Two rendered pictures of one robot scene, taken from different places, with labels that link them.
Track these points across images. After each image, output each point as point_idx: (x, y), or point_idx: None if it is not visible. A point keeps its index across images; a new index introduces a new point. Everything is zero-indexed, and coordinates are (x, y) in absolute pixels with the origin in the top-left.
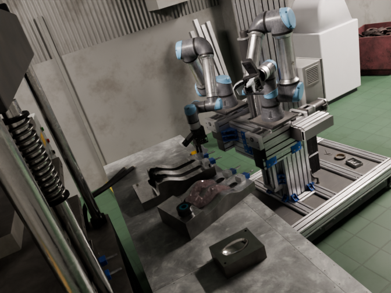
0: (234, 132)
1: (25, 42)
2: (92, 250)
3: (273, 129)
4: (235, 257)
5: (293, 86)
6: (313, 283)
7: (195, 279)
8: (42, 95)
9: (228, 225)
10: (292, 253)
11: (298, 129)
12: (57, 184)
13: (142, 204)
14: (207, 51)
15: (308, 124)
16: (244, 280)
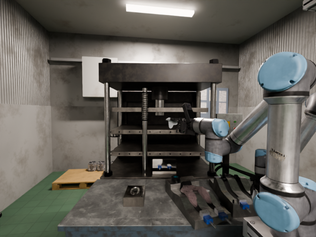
0: None
1: (201, 75)
2: (143, 142)
3: (248, 225)
4: (129, 189)
5: (260, 189)
6: (90, 212)
7: None
8: (211, 100)
9: (163, 204)
10: (113, 215)
11: None
12: (143, 115)
13: (209, 179)
14: (307, 108)
15: None
16: (121, 196)
